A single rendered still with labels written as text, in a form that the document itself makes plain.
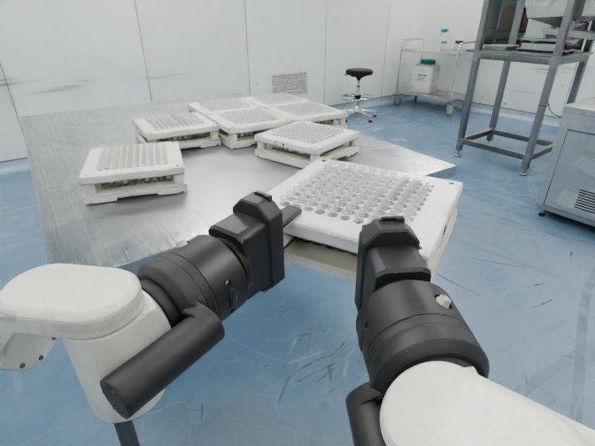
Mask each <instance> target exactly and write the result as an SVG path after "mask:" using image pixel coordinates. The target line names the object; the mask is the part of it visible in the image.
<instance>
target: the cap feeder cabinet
mask: <svg viewBox="0 0 595 446"><path fill-rule="evenodd" d="M563 107H564V110H563V114H562V117H561V121H560V125H559V128H558V131H557V134H556V137H555V140H554V143H553V147H552V151H551V154H550V157H549V160H548V163H547V166H546V168H545V174H544V177H543V179H542V183H541V186H540V189H539V191H538V195H537V200H536V204H537V208H540V209H542V212H540V213H539V214H538V215H539V216H541V217H544V216H545V214H544V210H546V211H550V212H553V213H556V214H559V215H561V216H564V217H567V218H570V219H574V220H577V221H580V222H583V223H585V224H588V225H591V226H594V227H595V96H593V97H590V98H587V99H584V100H581V101H577V102H574V103H572V104H566V105H564V106H563Z"/></svg>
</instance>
